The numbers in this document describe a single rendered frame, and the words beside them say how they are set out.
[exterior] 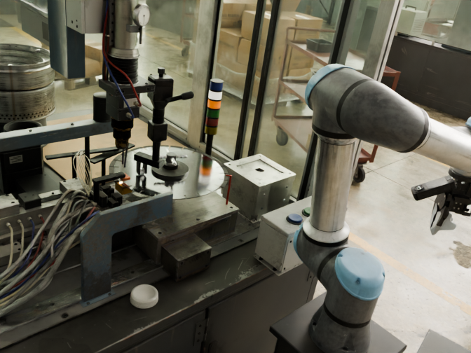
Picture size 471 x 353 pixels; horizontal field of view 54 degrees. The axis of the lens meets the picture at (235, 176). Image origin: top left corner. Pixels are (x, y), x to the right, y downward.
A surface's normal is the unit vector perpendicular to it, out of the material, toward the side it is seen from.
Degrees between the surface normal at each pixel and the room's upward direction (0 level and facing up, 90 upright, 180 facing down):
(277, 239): 90
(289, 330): 0
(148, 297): 0
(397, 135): 98
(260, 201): 90
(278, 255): 90
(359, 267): 7
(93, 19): 90
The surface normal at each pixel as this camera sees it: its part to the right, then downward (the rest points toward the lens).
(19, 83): 0.57, 0.45
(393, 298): 0.14, -0.88
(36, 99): 0.81, 0.37
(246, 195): -0.73, 0.22
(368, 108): -0.37, -0.03
